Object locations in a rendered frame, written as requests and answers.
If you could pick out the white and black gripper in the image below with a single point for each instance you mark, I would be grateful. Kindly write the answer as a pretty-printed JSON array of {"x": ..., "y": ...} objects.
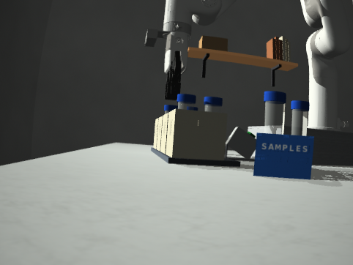
[{"x": 175, "y": 52}]

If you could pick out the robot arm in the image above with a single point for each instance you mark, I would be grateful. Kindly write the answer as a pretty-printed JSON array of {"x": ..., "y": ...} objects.
[{"x": 322, "y": 46}]

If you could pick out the beige bucket adapter with holes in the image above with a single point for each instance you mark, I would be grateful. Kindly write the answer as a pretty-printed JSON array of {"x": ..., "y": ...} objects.
[{"x": 196, "y": 134}]

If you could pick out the blue tube rack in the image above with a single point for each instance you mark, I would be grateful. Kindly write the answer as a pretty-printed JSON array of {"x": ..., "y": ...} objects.
[{"x": 283, "y": 156}]

